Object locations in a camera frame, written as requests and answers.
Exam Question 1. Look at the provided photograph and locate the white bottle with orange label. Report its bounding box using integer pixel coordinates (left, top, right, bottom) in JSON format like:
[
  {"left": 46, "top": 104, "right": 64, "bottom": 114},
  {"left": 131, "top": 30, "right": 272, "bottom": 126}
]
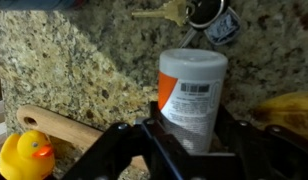
[{"left": 157, "top": 48, "right": 229, "bottom": 155}]

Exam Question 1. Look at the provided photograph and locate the yellow banana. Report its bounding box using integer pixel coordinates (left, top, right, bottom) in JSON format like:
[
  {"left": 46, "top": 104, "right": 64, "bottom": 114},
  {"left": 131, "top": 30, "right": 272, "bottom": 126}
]
[{"left": 253, "top": 91, "right": 308, "bottom": 143}]

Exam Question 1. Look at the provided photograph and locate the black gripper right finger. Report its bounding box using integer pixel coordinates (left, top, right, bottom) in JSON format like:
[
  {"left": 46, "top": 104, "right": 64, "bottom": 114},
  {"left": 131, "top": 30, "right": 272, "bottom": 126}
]
[{"left": 209, "top": 104, "right": 308, "bottom": 180}]

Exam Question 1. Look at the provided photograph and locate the wooden cutting board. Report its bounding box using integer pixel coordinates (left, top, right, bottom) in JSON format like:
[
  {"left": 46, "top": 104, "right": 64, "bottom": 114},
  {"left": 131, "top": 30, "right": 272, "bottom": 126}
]
[{"left": 16, "top": 104, "right": 149, "bottom": 172}]

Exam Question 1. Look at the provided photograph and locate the silver key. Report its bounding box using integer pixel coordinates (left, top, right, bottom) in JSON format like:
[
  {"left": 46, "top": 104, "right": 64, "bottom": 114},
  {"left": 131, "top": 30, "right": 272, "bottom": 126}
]
[{"left": 178, "top": 27, "right": 198, "bottom": 49}]

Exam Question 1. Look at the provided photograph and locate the blue key tag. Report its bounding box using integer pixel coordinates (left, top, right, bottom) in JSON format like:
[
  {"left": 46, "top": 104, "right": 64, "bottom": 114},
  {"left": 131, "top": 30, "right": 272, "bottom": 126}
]
[{"left": 204, "top": 7, "right": 242, "bottom": 46}]

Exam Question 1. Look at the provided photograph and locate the brass key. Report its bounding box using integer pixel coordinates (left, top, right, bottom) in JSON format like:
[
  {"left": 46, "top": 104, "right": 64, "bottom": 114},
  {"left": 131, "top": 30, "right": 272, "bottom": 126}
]
[{"left": 131, "top": 0, "right": 189, "bottom": 27}]

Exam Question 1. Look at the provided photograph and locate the yellow rubber duck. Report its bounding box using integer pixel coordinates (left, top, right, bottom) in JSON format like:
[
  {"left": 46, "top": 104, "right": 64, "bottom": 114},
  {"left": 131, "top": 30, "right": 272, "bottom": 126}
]
[{"left": 0, "top": 129, "right": 56, "bottom": 180}]

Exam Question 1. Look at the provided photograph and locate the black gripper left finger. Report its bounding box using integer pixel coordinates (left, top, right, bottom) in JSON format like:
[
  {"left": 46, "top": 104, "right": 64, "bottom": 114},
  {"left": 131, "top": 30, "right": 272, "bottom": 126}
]
[{"left": 61, "top": 100, "right": 196, "bottom": 180}]

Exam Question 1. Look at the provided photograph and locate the black key fob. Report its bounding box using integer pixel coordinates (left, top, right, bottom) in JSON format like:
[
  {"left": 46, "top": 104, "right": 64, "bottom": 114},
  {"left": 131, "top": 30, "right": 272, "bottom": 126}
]
[{"left": 186, "top": 0, "right": 229, "bottom": 30}]

